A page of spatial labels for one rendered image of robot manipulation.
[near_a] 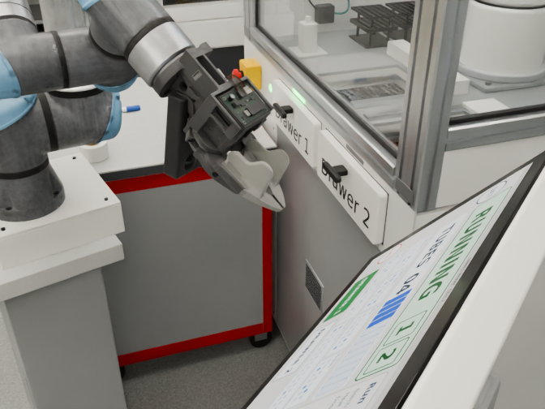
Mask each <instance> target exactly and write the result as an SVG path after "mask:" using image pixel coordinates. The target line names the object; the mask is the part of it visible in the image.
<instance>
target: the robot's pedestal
mask: <svg viewBox="0 0 545 409"><path fill-rule="evenodd" d="M123 259H124V253H123V248H122V243H121V242H120V241H119V239H118V238H117V236H116V235H111V236H108V237H105V238H103V239H98V240H96V241H93V242H91V243H86V244H84V245H80V246H78V247H75V248H71V249H68V250H66V251H63V252H59V253H56V254H53V255H51V256H46V257H43V258H41V259H38V260H34V261H31V262H28V263H26V264H23V265H19V266H16V267H14V268H10V269H6V270H2V266H1V265H0V310H1V313H2V317H3V320H4V323H5V326H6V331H7V333H8V336H9V339H10V342H11V346H12V350H13V352H14V355H15V360H16V363H17V365H18V368H19V373H20V376H21V378H22V382H23V384H24V388H25V392H26V395H27V397H28V402H29V405H30V407H31V409H128V408H127V404H126V399H125V394H124V389H123V385H122V377H121V373H120V367H119V363H118V355H117V351H116V346H115V341H114V333H113V328H112V324H111V320H110V314H109V306H108V302H107V297H106V293H105V284H104V280H103V275H102V271H101V267H102V266H105V265H109V264H112V263H114V262H116V261H119V260H123Z"/></svg>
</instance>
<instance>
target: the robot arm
mask: <svg viewBox="0 0 545 409"><path fill-rule="evenodd" d="M39 3H40V7H41V15H42V19H43V24H44V29H45V31H44V32H38V29H37V26H36V23H35V20H34V18H33V15H32V12H31V9H30V6H29V4H28V0H0V221H4V222H26V221H31V220H35V219H38V218H40V217H44V216H46V215H48V214H50V213H52V212H54V211H55V210H56V209H58V208H59V207H60V206H61V205H62V203H63V202H64V200H65V192H64V186H63V184H62V181H61V180H60V178H59V177H58V175H57V174H56V172H55V171H54V168H53V167H52V166H51V165H50V163H49V157H48V153H50V152H54V151H58V150H63V149H70V148H74V147H78V146H82V145H86V144H99V143H100V142H102V141H105V140H111V139H113V138H114V137H116V136H117V135H118V133H119V132H120V129H121V126H122V103H121V101H120V93H119V92H122V91H125V90H127V89H128V88H129V87H130V86H132V85H133V83H134V82H135V81H136V79H137V76H138V75H139V76H140V77H141V78H142V79H143V80H144V82H145V83H146V84H147V85H148V86H149V87H151V88H153V89H154V90H155V92H156V93H157V94H158V95H159V97H161V98H164V97H168V104H167V118H166V132H165V159H164V173H165V174H167V175H168V176H170V177H172V178H174V179H179V178H181V177H182V176H183V175H185V174H188V173H190V172H191V171H193V170H195V169H196V168H197V167H198V166H199V162H200V164H201V166H202V167H203V168H204V170H205V171H206V172H207V173H208V174H209V175H210V176H211V177H212V178H213V179H214V180H215V181H217V182H218V183H219V184H221V185H222V186H224V187H226V188H227V189H229V190H230V191H232V192H233V193H234V194H239V195H240V196H242V197H244V198H246V199H247V200H249V201H251V202H253V203H256V204H258V205H261V206H263V207H265V208H267V209H271V210H273V211H276V212H280V211H282V210H283V208H285V199H284V196H283V192H282V190H281V186H280V184H279V182H280V180H281V177H282V175H283V174H284V172H285V170H286V168H287V166H288V165H289V158H288V156H287V154H286V153H285V152H284V151H283V150H281V149H276V150H271V151H268V150H267V149H265V148H264V146H263V145H262V144H261V143H260V142H259V141H258V140H257V139H256V138H255V136H254V135H253V134H252V131H256V130H257V129H259V128H260V127H261V126H262V125H263V124H264V122H265V121H266V120H267V119H266V118H267V117H268V116H269V115H270V114H271V111H272V110H273V109H274V108H273V106H272V105H271V104H270V103H269V102H268V100H267V99H266V98H265V97H264V95H263V94H262V93H261V92H260V91H259V89H258V88H257V87H256V86H255V85H254V84H253V83H252V82H251V80H250V79H249V78H248V77H247V76H244V77H242V78H241V79H239V78H238V77H237V76H236V75H234V74H231V75H232V76H234V77H235V78H233V79H231V78H230V76H231V75H229V76H226V77H225V78H224V76H223V75H222V74H221V73H220V72H219V71H218V70H217V69H216V67H215V66H214V65H213V64H212V63H211V61H210V60H209V59H208V56H209V55H210V54H211V53H212V51H213V49H212V48H211V47H210V46H209V44H208V43H207V42H204V43H201V45H200V46H199V47H198V48H196V47H195V45H194V44H193V43H192V42H191V40H190V39H189V38H188V37H187V35H186V34H185V33H184V32H183V30H182V29H181V28H180V27H179V26H178V25H177V24H176V22H175V21H174V20H173V19H172V17H171V16H170V15H169V14H168V13H167V11H166V10H165V9H164V8H163V6H162V5H161V4H160V3H159V2H158V1H157V0H39ZM228 78H229V79H230V80H229V81H227V79H228ZM234 86H235V87H234ZM252 88H253V89H252ZM254 91H255V92H254ZM256 93H257V94H256ZM260 98H261V99H262V100H261V99H260ZM264 103H265V104H264ZM229 151H231V152H230V153H229V154H228V156H227V153H228V152H229ZM239 152H240V153H239ZM226 157H227V158H226Z"/></svg>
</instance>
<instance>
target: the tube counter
mask: <svg viewBox="0 0 545 409"><path fill-rule="evenodd" d="M429 267H430V265H428V267H426V268H424V269H421V270H420V271H418V272H417V273H414V274H412V275H411V276H409V277H408V278H405V279H403V280H402V281H400V282H399V284H398V285H397V287H396V288H395V289H394V291H393V292H392V294H391V295H390V296H389V297H388V298H387V300H386V301H385V302H384V304H383V305H382V307H381V308H380V310H379V311H378V312H377V313H376V314H375V316H374V317H373V318H372V320H371V321H370V322H369V324H368V325H367V327H366V328H365V329H364V331H363V332H362V333H361V334H360V335H359V337H358V338H357V340H356V341H355V342H354V344H353V345H352V347H351V348H350V349H349V350H348V351H347V353H346V354H345V356H344V357H343V358H342V360H341V361H340V363H339V364H338V365H337V366H336V367H335V368H334V370H333V371H332V373H331V374H330V375H329V377H328V378H327V380H326V381H325V382H324V384H323V385H322V386H321V387H320V389H319V390H318V391H317V393H316V394H315V396H314V397H313V398H312V399H314V398H318V397H320V396H322V395H324V394H327V393H330V392H332V391H334V390H337V389H340V388H341V387H344V386H345V384H346V382H347V381H348V380H349V379H350V377H351V376H352V375H353V373H354V371H355V370H356V369H357V367H358V366H359V365H360V364H361V362H362V361H363V359H364V358H365V356H366V355H367V353H368V352H369V350H370V349H371V348H372V347H373V345H374V344H375V342H376V341H377V339H378V338H379V336H380V335H381V334H382V333H383V331H384V330H385V328H386V327H387V325H388V324H389V322H390V321H391V320H392V319H393V317H394V316H395V314H396V313H397V311H398V310H399V308H400V307H401V306H402V304H403V303H404V302H405V301H406V299H407V297H408V296H409V295H410V293H411V291H412V290H413V289H414V288H415V286H416V285H417V284H418V282H419V281H420V279H421V278H422V276H423V275H424V274H425V273H426V271H427V270H428V268H429Z"/></svg>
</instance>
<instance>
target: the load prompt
mask: <svg viewBox="0 0 545 409"><path fill-rule="evenodd" d="M512 187H513V186H511V187H509V188H507V189H506V190H504V191H502V192H501V193H499V194H498V195H496V196H494V197H492V198H491V199H490V200H487V201H486V202H484V203H482V204H481V205H479V206H477V207H476V208H475V209H474V211H473V212H472V214H471V215H470V216H469V218H468V219H467V220H466V222H465V224H464V225H463V227H462V228H461V229H460V230H459V232H458V233H457V235H456V236H455V238H454V239H453V241H452V242H451V243H450V244H449V246H448V247H447V249H446V250H445V252H444V254H443V255H442V256H441V258H440V259H439V260H438V261H437V263H436V265H435V266H434V268H433V269H432V270H431V272H430V273H429V274H428V275H427V277H426V279H425V280H424V282H423V283H422V285H421V286H420V287H419V288H418V290H417V291H416V293H415V294H414V296H413V297H412V299H411V300H410V302H409V303H408V304H407V305H406V307H405V309H404V310H403V311H402V313H401V315H400V316H399V317H398V318H397V320H396V321H395V323H394V324H393V326H392V327H391V329H390V330H389V331H388V332H387V334H386V335H385V337H384V338H383V340H382V341H381V343H380V344H379V346H378V347H377V348H376V349H375V351H374V352H373V354H372V355H371V357H370V359H369V360H368V361H367V362H366V364H365V365H364V366H363V368H362V370H361V371H360V373H359V374H358V375H357V376H356V378H355V379H354V381H353V382H352V383H354V382H356V381H359V380H361V379H363V378H365V377H369V376H371V375H373V374H375V373H378V372H381V371H383V370H385V369H387V368H391V367H392V366H395V365H397V364H399V362H400V360H401V358H402V357H403V355H404V354H405V353H406V351H407V350H408V348H409V346H410V344H411V343H412V342H413V341H414V339H415V337H416V336H417V334H418V332H419V330H420V329H421V328H422V327H423V325H424V323H425V322H426V320H427V318H428V317H429V316H430V314H431V312H432V311H433V309H434V307H435V306H436V305H437V303H438V302H439V300H440V298H441V297H442V295H443V293H444V292H445V291H446V289H447V288H448V286H449V284H450V283H451V281H452V280H453V278H454V277H455V275H456V274H457V272H458V270H459V269H460V268H461V266H462V264H463V263H464V261H465V260H466V258H467V256H468V255H469V254H470V252H471V250H472V249H473V247H474V245H475V244H476V243H477V241H478V239H479V238H480V236H481V235H482V233H483V232H484V231H485V229H486V227H487V225H488V224H489V222H490V221H491V219H492V218H493V217H494V215H495V213H496V211H497V210H498V208H499V207H500V206H501V204H502V202H503V201H504V199H505V197H506V196H507V195H508V193H509V192H510V190H511V188H512Z"/></svg>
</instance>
